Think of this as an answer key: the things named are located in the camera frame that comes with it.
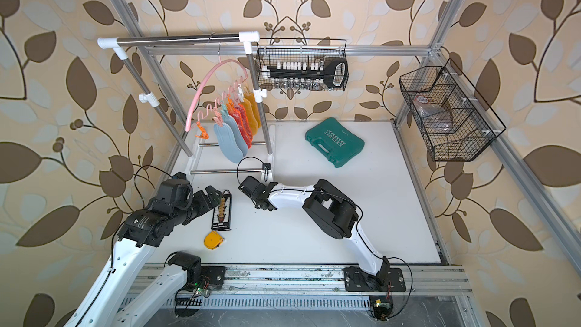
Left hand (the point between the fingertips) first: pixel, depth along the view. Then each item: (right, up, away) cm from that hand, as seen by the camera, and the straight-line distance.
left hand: (212, 197), depth 74 cm
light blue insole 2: (+7, +20, +9) cm, 23 cm away
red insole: (+6, +30, +6) cm, 31 cm away
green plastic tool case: (+47, +19, +32) cm, 60 cm away
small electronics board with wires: (+55, -35, -3) cm, 66 cm away
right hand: (+15, -1, +23) cm, 27 cm away
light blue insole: (+4, +18, +5) cm, 19 cm away
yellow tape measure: (-3, -18, +8) cm, 20 cm away
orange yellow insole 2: (+9, +37, +18) cm, 42 cm away
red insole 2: (+8, +29, +11) cm, 32 cm away
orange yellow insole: (+9, +28, +20) cm, 36 cm away
